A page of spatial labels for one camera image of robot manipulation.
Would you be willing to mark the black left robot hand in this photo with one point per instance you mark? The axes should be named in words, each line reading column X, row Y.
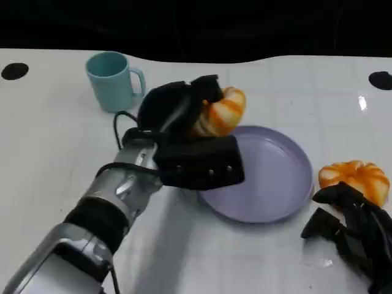
column 165, row 107

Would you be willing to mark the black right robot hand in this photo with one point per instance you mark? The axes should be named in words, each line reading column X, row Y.
column 367, row 235

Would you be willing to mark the orange and white bread roll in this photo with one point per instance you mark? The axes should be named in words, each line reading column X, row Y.
column 352, row 173
column 225, row 114

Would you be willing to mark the pale green mug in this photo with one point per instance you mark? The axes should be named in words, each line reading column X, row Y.
column 108, row 87

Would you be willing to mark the lilac plate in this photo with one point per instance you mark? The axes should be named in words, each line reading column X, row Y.
column 272, row 174

